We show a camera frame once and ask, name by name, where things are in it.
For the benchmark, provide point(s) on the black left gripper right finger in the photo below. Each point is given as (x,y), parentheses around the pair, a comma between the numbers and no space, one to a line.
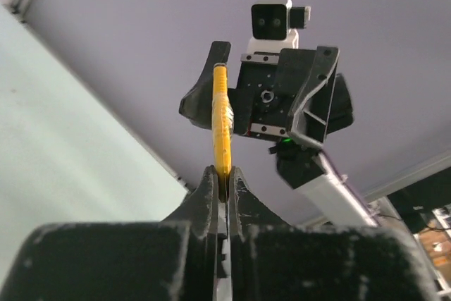
(272,260)

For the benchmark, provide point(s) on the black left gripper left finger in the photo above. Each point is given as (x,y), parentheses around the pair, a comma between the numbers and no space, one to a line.
(179,258)

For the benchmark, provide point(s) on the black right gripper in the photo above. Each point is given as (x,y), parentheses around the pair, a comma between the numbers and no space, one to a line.
(286,96)

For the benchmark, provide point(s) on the yellow utility knife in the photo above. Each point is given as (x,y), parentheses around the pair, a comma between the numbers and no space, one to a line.
(222,128)

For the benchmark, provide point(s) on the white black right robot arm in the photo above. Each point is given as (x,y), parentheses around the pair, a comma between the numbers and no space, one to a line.
(311,172)

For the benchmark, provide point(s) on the aluminium frame rail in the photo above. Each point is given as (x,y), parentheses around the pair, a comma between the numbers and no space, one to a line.
(410,176)

